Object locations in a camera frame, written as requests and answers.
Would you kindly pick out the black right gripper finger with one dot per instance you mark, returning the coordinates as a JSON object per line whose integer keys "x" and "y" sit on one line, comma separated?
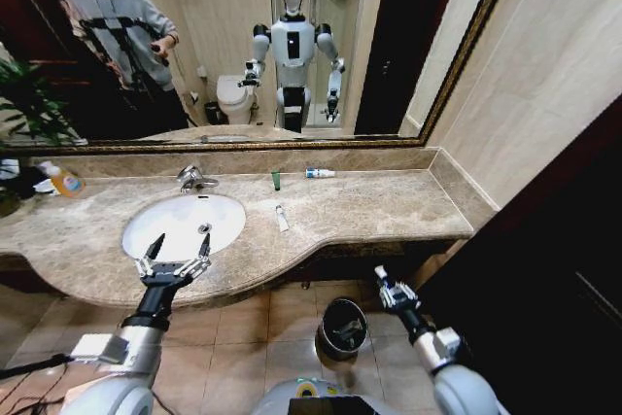
{"x": 385, "y": 284}
{"x": 405, "y": 292}

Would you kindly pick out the round black trash bin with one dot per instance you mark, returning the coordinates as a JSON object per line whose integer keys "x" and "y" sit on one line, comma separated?
{"x": 335, "y": 337}

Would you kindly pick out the person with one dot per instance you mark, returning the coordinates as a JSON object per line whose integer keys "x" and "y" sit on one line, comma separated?
{"x": 109, "y": 11}

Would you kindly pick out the dark wooden door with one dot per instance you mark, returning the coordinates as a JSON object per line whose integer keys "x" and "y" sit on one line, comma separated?
{"x": 549, "y": 264}

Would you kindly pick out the orange liquid soap bottle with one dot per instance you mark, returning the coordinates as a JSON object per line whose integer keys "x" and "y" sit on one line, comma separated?
{"x": 68, "y": 184}

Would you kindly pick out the small white blue bottle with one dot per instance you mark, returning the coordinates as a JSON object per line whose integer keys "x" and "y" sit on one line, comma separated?
{"x": 318, "y": 173}

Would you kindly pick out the chrome faucet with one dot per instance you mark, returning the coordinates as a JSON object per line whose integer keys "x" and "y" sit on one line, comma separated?
{"x": 190, "y": 177}

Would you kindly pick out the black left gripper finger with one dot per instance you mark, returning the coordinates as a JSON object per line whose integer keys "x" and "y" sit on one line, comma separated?
{"x": 201, "y": 252}
{"x": 151, "y": 252}

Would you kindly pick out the wall mirror with dark frame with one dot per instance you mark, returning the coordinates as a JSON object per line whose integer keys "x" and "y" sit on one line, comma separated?
{"x": 218, "y": 21}

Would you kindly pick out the white robot front shell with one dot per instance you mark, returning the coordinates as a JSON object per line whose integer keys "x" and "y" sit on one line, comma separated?
{"x": 279, "y": 400}

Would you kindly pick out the green tube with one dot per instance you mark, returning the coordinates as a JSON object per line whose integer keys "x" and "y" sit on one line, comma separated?
{"x": 276, "y": 181}

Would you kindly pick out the chrome sink drain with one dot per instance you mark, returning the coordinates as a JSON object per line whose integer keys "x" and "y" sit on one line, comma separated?
{"x": 205, "y": 228}

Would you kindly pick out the white toothpaste tube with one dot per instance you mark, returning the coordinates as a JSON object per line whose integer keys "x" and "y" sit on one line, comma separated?
{"x": 282, "y": 218}

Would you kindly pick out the white oval sink basin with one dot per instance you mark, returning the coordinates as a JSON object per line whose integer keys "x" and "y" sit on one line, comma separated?
{"x": 165, "y": 223}

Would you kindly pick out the green leafy plant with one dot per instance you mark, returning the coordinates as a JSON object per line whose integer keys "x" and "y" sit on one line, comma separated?
{"x": 34, "y": 109}

